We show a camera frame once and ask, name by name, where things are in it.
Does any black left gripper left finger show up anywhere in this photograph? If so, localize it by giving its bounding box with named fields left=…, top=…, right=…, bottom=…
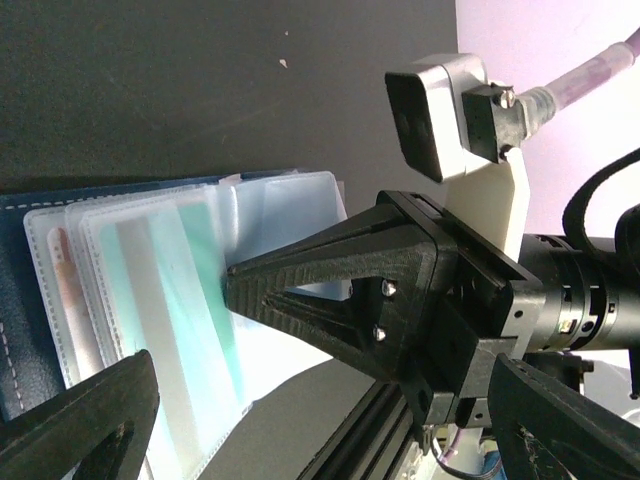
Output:
left=1, top=350, right=160, bottom=479

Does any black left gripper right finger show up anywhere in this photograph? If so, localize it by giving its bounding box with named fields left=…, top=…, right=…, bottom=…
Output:
left=488, top=354, right=639, bottom=479

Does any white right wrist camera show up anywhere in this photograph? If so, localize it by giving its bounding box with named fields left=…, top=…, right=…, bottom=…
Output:
left=384, top=54, right=530, bottom=260

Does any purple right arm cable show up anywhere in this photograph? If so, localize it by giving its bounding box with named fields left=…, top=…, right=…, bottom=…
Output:
left=514, top=24, right=640, bottom=136

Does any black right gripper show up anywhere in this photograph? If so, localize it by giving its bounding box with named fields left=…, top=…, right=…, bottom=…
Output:
left=226, top=190, right=545, bottom=428

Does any navy blue card holder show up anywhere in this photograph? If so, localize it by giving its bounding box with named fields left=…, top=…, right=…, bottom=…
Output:
left=1, top=172, right=346, bottom=479

